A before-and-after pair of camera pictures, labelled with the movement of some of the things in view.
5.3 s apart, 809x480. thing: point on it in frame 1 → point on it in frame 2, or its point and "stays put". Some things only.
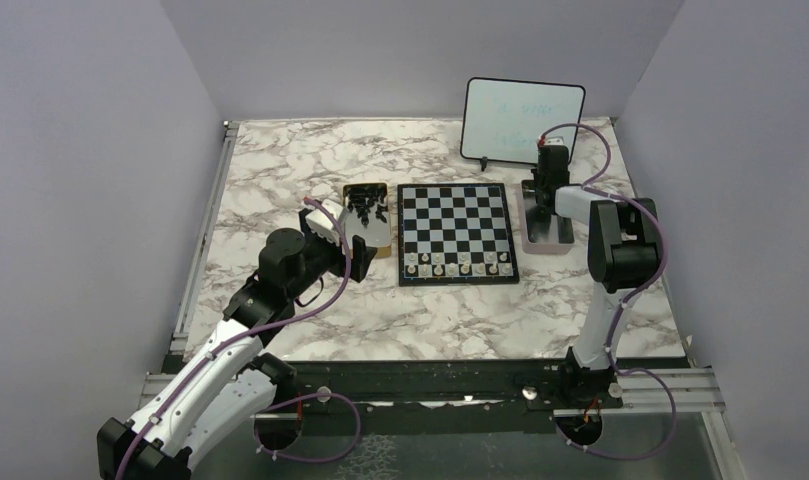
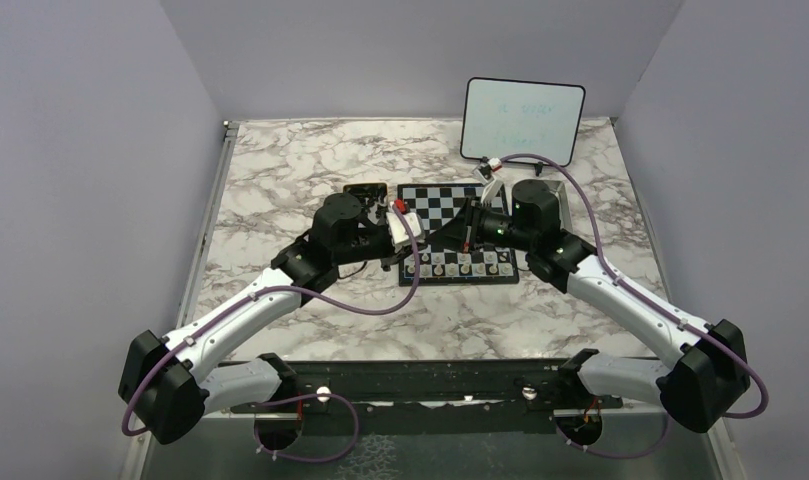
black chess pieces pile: (363, 196) stays put
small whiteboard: (503, 119) stays put
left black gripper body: (328, 253) → (387, 256)
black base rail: (519, 382) stays put
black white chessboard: (455, 234) stays put
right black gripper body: (537, 180) → (481, 226)
